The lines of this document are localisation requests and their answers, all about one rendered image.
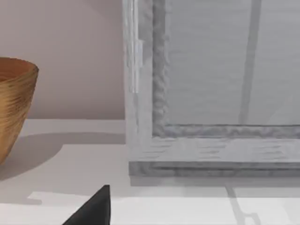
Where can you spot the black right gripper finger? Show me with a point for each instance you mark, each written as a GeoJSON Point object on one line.
{"type": "Point", "coordinates": [97, 209]}

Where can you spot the brown woven basket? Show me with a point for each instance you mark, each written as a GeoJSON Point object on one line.
{"type": "Point", "coordinates": [14, 105]}

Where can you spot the grey wooden cabinet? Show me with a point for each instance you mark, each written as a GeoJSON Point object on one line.
{"type": "Point", "coordinates": [211, 93]}

